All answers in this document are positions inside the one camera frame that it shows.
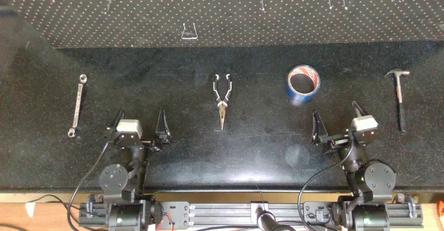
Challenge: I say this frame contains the mounting rail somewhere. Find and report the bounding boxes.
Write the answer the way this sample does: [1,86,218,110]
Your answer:
[78,193,425,231]

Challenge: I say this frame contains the hammer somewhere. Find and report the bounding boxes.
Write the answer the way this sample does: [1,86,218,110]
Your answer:
[384,68,411,134]

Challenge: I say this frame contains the pliers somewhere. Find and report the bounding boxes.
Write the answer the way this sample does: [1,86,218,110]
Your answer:
[212,73,233,132]

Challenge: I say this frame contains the thin black wire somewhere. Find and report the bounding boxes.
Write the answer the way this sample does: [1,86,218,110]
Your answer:
[25,194,105,222]

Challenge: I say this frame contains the black cable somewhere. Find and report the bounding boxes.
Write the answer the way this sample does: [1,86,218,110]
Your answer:
[296,130,356,231]
[67,141,110,231]

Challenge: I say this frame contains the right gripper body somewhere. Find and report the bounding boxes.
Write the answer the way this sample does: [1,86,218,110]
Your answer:
[317,129,355,155]

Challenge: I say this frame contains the orange object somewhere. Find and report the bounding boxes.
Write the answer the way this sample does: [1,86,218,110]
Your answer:
[436,199,444,230]

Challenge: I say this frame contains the white paper scrap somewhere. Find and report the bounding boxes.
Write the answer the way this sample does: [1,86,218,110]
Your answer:
[24,201,37,219]

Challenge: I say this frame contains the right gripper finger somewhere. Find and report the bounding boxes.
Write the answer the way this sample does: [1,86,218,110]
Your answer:
[310,109,329,145]
[351,100,367,119]

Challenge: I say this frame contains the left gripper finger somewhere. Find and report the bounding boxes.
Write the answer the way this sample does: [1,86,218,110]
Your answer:
[155,107,173,146]
[114,108,126,128]

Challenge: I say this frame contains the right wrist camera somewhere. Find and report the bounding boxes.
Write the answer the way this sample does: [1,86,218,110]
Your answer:
[350,114,379,132]

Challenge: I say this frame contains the wrench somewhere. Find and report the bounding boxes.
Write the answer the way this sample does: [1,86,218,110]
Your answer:
[67,73,88,139]

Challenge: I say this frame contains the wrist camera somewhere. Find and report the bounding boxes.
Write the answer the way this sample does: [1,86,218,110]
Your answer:
[115,119,144,139]
[350,114,379,132]

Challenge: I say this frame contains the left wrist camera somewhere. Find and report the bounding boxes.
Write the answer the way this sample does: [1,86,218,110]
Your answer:
[115,119,144,139]

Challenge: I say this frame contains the roll of blue tape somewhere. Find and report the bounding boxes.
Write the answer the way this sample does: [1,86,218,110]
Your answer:
[286,64,322,103]

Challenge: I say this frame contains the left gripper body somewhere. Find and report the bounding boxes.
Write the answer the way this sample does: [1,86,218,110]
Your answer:
[103,128,164,153]

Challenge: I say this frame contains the black pegboard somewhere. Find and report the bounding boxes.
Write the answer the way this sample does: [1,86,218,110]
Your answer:
[0,0,444,49]

